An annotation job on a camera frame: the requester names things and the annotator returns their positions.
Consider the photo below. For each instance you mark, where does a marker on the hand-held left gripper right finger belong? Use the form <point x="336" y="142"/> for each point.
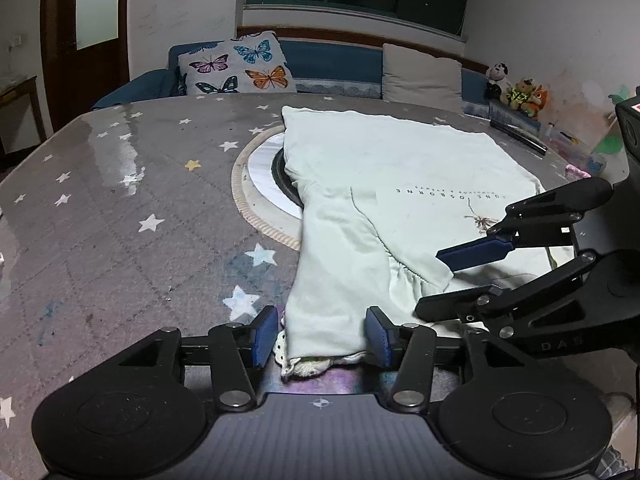
<point x="377" y="335"/>

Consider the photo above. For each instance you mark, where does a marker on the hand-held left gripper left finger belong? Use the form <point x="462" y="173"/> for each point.
<point x="265" y="335"/>

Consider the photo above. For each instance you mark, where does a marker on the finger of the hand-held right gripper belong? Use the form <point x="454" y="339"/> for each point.
<point x="475" y="255"/>
<point x="500" y="300"/>

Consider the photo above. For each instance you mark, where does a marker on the light green garment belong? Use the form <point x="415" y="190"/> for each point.
<point x="375" y="175"/>

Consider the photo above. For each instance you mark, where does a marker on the black remote control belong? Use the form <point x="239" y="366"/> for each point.
<point x="520" y="137"/>

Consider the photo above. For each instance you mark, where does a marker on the small pink cloth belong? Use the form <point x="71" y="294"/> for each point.
<point x="577" y="171"/>

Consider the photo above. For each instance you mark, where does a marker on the clear plastic toy box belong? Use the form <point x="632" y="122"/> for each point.
<point x="570" y="147"/>

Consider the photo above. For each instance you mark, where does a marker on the round built-in cooktop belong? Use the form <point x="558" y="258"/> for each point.
<point x="262" y="175"/>

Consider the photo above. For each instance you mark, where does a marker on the orange fox plush toy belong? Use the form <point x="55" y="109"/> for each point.
<point x="539" y="102"/>

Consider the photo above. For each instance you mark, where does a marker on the bear plush toy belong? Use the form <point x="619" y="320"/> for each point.
<point x="520" y="95"/>

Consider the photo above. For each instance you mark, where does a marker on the panda plush toy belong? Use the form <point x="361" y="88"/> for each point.
<point x="496" y="80"/>

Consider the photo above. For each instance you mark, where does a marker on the grey pillow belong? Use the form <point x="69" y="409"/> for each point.
<point x="422" y="77"/>

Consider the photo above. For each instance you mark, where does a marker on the blue sofa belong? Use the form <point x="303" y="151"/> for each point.
<point x="330" y="62"/>

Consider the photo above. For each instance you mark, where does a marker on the butterfly print pillow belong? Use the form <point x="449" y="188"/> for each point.
<point x="235" y="65"/>

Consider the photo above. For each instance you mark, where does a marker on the wooden side table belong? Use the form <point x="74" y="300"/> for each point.
<point x="25" y="105"/>

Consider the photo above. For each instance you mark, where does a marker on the brown wooden door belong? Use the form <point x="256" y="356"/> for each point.
<point x="60" y="60"/>

